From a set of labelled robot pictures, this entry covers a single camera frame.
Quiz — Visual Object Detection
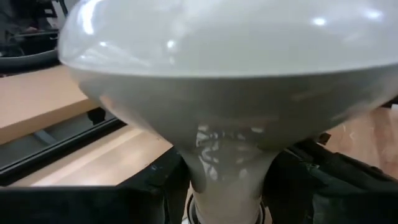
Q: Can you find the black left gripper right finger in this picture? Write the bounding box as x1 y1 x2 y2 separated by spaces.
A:
263 139 398 224

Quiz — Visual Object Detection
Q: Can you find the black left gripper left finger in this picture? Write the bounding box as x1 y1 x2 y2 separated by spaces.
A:
0 147 191 224

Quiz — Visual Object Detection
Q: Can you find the white reflector lightbulb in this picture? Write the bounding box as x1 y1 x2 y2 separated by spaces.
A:
57 0 398 224

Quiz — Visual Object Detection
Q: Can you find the brown wooden desk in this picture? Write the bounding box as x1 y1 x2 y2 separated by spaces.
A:
0 64 100 146

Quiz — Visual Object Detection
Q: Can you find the person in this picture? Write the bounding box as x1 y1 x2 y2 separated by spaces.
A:
0 0 60 58

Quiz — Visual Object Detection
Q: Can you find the black table frame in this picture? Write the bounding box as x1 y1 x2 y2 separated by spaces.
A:
0 107 127 187

